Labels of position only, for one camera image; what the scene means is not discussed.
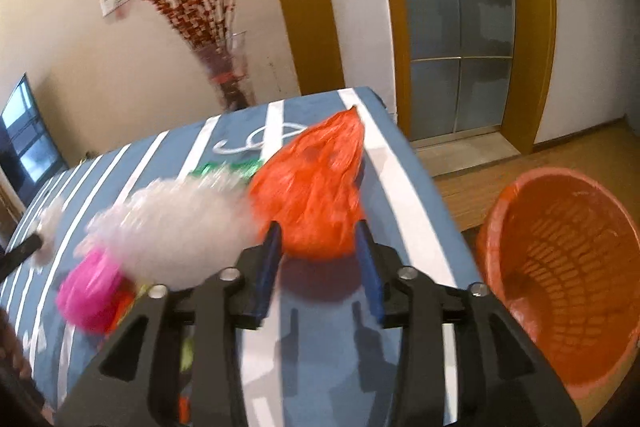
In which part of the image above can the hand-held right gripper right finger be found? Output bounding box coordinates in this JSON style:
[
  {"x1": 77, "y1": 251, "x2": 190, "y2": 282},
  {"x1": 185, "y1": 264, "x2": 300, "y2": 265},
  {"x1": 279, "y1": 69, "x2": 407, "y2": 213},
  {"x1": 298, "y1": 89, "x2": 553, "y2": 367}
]
[{"x1": 355, "y1": 220, "x2": 584, "y2": 427}]

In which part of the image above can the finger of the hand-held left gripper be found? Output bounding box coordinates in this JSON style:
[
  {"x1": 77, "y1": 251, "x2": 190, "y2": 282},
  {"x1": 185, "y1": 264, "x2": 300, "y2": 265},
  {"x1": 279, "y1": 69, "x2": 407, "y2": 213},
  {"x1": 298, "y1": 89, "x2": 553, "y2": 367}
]
[{"x1": 0, "y1": 234, "x2": 43, "y2": 280}]

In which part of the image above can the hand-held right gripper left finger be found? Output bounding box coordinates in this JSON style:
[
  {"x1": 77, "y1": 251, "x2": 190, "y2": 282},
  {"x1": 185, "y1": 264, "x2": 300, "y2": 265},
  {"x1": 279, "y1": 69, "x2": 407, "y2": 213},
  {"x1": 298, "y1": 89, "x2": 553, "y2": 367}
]
[{"x1": 52, "y1": 221, "x2": 286, "y2": 427}]

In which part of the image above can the white tissue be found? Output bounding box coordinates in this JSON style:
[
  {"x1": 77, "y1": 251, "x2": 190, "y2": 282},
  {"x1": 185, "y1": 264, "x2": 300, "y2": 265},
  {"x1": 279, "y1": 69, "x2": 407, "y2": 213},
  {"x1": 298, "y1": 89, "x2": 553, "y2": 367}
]
[{"x1": 31, "y1": 197, "x2": 68, "y2": 268}]

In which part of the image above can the pink plastic bag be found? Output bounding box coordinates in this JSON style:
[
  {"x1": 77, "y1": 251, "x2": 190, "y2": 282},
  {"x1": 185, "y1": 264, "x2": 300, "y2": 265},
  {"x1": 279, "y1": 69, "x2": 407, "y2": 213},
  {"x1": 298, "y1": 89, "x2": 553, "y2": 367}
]
[{"x1": 56, "y1": 249, "x2": 136, "y2": 335}]

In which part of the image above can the orange plastic bag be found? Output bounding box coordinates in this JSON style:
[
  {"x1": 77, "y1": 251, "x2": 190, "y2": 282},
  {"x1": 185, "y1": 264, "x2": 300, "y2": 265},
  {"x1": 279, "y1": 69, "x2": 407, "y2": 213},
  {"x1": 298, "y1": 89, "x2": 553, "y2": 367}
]
[{"x1": 247, "y1": 105, "x2": 368, "y2": 260}]

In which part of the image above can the clear bubble wrap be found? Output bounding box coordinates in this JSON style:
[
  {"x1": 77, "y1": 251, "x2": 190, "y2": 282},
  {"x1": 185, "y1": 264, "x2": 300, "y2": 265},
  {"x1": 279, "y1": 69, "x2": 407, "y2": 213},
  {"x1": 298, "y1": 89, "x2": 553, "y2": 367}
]
[{"x1": 87, "y1": 164, "x2": 261, "y2": 285}]

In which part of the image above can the blue striped tablecloth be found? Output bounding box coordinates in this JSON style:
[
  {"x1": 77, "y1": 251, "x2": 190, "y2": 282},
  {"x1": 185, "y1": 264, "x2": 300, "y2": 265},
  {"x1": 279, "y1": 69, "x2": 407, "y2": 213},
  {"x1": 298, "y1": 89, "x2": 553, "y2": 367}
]
[{"x1": 0, "y1": 87, "x2": 486, "y2": 427}]

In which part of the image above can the flat screen television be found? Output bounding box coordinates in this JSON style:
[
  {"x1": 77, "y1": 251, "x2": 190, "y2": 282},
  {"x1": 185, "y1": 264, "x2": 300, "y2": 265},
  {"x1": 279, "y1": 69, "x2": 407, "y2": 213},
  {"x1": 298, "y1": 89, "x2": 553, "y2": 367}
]
[{"x1": 0, "y1": 74, "x2": 68, "y2": 198}]

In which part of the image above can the green foil wrapper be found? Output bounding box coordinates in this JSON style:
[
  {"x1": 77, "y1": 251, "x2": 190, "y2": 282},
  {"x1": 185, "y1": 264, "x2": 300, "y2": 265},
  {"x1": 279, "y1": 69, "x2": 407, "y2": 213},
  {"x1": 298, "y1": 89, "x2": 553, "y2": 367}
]
[{"x1": 192, "y1": 159, "x2": 263, "y2": 180}]

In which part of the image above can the glass vase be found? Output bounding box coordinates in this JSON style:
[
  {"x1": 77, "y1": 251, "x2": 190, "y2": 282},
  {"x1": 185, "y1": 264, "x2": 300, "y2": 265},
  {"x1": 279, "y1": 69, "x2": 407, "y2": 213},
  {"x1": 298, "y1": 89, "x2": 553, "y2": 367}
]
[{"x1": 192, "y1": 32, "x2": 258, "y2": 112}]

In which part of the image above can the frosted glass sliding door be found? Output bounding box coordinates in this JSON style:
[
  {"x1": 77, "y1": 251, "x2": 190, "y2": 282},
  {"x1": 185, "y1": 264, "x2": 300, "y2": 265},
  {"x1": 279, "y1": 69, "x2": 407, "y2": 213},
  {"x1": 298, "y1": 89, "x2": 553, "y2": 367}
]
[{"x1": 390, "y1": 0, "x2": 516, "y2": 140}]

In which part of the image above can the wooden doorway frame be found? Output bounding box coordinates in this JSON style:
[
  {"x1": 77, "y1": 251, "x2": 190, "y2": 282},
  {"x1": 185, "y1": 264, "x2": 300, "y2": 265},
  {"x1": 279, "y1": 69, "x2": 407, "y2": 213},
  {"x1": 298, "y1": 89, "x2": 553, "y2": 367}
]
[{"x1": 260, "y1": 0, "x2": 346, "y2": 98}]

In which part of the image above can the wooden door frame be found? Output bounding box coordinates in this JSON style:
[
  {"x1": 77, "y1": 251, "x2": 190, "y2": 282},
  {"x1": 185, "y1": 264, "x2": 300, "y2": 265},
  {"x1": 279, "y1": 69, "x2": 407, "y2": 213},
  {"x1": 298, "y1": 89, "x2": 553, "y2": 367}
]
[{"x1": 372, "y1": 0, "x2": 558, "y2": 155}]

